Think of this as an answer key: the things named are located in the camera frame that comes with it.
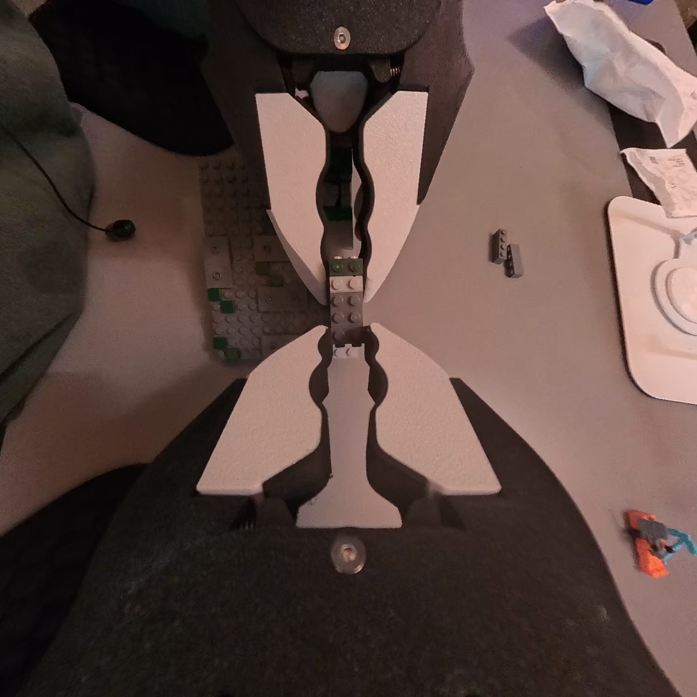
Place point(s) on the person's green sweatshirt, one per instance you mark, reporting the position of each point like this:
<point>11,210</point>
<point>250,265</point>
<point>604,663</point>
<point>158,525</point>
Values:
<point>38,218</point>

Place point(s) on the grey brick baseplate model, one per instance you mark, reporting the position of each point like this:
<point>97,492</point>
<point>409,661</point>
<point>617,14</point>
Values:
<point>245,305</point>

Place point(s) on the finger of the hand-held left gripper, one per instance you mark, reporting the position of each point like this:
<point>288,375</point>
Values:
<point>288,163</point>
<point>397,163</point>

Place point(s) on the grey brick tower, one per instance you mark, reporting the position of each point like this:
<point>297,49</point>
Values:
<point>347,305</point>

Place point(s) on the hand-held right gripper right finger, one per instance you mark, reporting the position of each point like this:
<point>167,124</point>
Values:
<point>435,424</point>

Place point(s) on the orange teal brick figure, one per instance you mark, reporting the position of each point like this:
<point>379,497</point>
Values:
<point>651,544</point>

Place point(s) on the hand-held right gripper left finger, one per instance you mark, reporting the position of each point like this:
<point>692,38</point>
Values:
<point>267,424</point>

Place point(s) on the person's dark trousers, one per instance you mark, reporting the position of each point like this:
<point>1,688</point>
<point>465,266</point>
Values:
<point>54,599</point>

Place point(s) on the white plastic tray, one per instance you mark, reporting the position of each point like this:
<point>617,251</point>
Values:
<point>648,337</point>

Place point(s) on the crumpled white paper bag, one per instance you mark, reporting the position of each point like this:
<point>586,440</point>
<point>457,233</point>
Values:
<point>626,65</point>

